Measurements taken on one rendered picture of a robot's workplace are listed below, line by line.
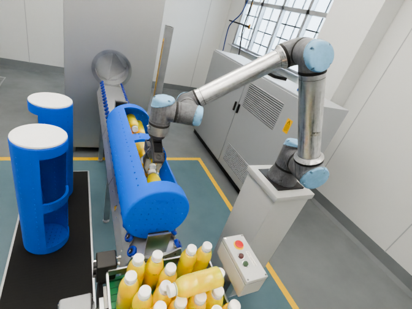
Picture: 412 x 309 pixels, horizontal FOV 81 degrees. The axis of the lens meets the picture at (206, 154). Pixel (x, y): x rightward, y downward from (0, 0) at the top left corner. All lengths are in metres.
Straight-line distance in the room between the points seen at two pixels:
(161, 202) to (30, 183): 0.90
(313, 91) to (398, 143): 2.32
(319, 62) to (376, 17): 2.42
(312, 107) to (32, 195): 1.59
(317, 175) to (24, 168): 1.56
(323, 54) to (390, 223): 2.67
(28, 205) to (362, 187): 3.37
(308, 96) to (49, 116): 1.67
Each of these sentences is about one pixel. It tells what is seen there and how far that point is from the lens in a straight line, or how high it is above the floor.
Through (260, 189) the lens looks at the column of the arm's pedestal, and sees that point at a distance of 1.57.
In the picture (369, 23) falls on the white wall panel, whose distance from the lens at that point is 3.51.
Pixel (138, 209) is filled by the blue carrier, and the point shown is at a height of 1.15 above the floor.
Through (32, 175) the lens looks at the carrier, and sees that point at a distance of 1.66.
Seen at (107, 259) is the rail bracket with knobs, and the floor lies 1.00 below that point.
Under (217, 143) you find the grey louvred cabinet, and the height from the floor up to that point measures 0.29.
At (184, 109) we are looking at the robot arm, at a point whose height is 1.51.
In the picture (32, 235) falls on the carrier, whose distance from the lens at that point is 2.02.
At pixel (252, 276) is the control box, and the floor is 1.10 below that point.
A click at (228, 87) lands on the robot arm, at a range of 1.16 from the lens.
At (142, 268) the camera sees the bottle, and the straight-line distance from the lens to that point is 0.98.
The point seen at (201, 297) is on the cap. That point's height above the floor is 1.08.
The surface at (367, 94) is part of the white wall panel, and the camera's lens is 3.62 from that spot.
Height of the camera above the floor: 1.86
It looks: 29 degrees down
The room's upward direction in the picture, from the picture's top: 18 degrees clockwise
